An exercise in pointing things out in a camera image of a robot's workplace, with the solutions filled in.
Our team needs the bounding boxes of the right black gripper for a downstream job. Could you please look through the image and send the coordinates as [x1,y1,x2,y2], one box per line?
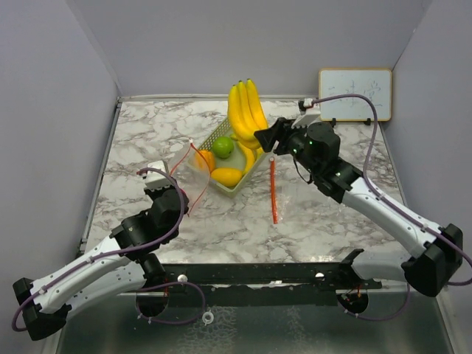
[255,116,319,176]

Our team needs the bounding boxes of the clear zip bag red zipper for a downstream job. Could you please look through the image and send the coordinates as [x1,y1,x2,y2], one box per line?
[168,139,210,218]

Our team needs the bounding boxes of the yellow banana bunch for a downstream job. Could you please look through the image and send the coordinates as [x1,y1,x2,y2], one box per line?
[227,79,268,150]

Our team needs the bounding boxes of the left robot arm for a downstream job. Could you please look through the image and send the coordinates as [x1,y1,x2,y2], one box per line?
[13,185,189,341]

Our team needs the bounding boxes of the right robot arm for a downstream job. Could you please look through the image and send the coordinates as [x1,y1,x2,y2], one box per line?
[254,117,462,297]

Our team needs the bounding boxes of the small yellow bananas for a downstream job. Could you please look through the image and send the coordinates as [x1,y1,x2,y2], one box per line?
[237,142,256,176]

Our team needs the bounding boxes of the orange bell pepper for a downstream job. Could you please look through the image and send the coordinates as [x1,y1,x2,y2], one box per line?
[194,150,215,173]

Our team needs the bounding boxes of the green lime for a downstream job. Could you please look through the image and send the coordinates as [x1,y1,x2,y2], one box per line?
[212,136,234,159]

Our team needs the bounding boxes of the green plastic basket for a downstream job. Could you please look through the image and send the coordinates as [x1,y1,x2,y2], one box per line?
[198,118,268,198]

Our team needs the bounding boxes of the yellow mango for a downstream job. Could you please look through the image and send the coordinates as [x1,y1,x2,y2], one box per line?
[211,167,243,188]

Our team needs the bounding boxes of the small whiteboard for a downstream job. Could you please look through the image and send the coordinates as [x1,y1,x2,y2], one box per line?
[318,67,392,122]

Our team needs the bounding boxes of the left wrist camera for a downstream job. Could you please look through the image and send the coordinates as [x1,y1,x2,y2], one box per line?
[137,160,175,190]

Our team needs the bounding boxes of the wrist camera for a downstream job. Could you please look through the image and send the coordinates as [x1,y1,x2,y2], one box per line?
[137,160,175,190]
[292,98,321,128]

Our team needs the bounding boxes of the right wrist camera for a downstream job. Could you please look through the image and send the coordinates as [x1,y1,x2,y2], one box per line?
[292,98,321,128]

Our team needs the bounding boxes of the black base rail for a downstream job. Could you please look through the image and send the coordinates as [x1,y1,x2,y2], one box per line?
[162,262,381,308]

